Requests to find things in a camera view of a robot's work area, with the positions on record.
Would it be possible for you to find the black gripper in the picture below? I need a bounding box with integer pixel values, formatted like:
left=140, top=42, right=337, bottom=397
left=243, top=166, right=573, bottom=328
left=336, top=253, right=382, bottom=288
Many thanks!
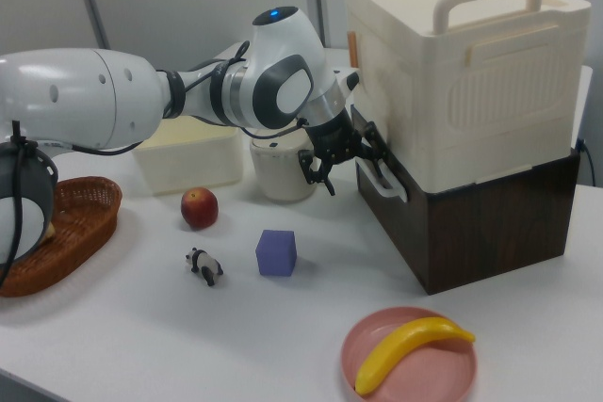
left=298, top=107, right=393, bottom=197

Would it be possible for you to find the wooden drawer with white handle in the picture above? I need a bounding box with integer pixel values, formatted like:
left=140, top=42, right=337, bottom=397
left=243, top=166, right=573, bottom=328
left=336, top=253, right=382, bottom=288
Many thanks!
left=350, top=107, right=428, bottom=295

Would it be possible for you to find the cream plastic open tub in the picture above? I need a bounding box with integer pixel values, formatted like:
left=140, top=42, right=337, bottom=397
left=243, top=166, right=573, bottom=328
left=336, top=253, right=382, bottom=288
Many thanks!
left=134, top=117, right=246, bottom=196

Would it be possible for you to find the dark wooden drawer cabinet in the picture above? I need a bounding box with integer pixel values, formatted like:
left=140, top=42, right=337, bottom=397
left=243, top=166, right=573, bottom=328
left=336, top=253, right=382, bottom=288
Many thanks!
left=418, top=145, right=581, bottom=297

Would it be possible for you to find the small cream lidded bin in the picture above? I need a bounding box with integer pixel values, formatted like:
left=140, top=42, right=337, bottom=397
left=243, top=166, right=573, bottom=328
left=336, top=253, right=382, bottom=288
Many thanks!
left=249, top=131, right=318, bottom=203

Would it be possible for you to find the purple cube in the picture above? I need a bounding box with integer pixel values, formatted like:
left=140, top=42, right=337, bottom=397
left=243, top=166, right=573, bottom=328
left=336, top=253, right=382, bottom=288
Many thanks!
left=255, top=229, right=298, bottom=278

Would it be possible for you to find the cream plastic storage box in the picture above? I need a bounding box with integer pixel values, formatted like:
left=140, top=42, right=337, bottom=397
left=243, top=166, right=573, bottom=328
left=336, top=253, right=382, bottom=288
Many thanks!
left=342, top=0, right=593, bottom=194

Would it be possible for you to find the red apple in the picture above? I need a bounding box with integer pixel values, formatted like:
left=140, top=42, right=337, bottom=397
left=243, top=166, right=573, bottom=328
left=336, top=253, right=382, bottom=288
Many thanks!
left=180, top=186, right=220, bottom=231

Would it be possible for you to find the panda toy figure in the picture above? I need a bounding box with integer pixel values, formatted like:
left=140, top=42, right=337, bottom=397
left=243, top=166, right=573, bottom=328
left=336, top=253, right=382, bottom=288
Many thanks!
left=184, top=247, right=225, bottom=288

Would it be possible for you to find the yellow banana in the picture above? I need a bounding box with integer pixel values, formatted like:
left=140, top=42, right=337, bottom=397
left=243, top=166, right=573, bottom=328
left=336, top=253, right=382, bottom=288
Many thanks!
left=354, top=315, right=477, bottom=396

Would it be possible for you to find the pink plate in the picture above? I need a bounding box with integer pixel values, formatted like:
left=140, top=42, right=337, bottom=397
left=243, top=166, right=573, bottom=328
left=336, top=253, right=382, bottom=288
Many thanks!
left=340, top=306, right=479, bottom=402

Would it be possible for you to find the brown wicker basket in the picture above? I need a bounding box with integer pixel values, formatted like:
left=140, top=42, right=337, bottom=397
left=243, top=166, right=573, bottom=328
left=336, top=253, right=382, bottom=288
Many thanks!
left=0, top=176, right=123, bottom=298

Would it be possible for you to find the thin black wall cable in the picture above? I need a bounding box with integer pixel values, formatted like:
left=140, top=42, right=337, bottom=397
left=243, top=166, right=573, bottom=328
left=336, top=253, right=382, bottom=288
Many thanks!
left=575, top=137, right=595, bottom=186

